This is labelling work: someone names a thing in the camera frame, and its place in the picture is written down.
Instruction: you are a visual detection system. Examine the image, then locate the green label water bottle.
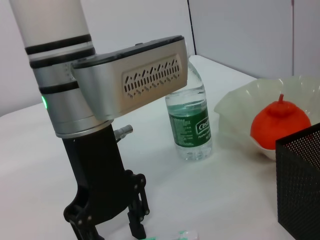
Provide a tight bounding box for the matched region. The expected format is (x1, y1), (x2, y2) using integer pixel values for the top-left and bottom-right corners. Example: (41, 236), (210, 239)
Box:
(164, 56), (214, 162)

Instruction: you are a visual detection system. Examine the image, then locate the translucent green fruit plate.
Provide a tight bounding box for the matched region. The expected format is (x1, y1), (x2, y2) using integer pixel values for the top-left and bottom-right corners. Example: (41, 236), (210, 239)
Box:
(213, 75), (320, 162)

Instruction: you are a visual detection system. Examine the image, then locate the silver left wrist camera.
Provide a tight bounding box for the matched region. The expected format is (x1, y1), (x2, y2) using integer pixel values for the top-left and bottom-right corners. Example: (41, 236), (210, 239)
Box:
(71, 35), (189, 121)

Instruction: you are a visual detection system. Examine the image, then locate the green utility knife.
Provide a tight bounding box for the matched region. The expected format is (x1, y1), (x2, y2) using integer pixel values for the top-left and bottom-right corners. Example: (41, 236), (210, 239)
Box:
(139, 229), (200, 240)

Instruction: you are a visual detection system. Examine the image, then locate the black mesh pen holder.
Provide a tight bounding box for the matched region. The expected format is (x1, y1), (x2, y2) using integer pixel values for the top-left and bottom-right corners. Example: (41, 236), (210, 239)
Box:
(275, 122), (320, 240)

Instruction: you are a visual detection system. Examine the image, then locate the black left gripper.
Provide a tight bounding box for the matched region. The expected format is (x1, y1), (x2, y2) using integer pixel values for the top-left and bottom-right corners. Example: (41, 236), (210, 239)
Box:
(61, 123), (151, 240)

